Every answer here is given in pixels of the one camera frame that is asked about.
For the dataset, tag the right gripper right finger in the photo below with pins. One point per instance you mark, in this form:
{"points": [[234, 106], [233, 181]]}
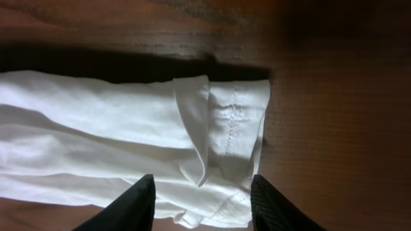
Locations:
{"points": [[272, 211]]}

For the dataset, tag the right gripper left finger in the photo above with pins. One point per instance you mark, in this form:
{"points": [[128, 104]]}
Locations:
{"points": [[132, 211]]}

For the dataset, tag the white Mr Robot t-shirt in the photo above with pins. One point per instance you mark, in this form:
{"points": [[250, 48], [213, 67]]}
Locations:
{"points": [[83, 141]]}

